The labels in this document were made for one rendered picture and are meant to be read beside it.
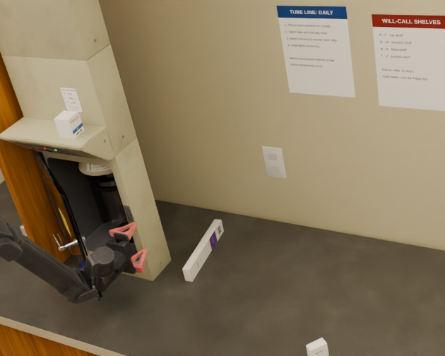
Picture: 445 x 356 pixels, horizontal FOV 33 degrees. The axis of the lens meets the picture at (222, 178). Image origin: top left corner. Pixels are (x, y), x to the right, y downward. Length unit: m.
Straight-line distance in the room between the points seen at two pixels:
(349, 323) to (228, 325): 0.34
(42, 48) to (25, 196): 0.54
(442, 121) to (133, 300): 1.07
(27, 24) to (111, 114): 0.33
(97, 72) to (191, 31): 0.41
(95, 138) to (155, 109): 0.55
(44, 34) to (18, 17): 0.09
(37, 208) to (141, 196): 0.38
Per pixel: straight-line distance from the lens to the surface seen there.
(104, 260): 1.98
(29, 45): 2.19
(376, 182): 2.35
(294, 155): 2.42
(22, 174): 2.45
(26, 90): 2.29
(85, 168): 2.34
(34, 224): 2.53
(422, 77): 2.12
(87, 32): 2.07
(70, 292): 1.99
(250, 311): 2.25
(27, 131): 2.26
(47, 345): 2.54
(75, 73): 2.11
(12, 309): 2.55
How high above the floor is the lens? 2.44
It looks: 32 degrees down
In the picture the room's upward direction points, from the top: 12 degrees counter-clockwise
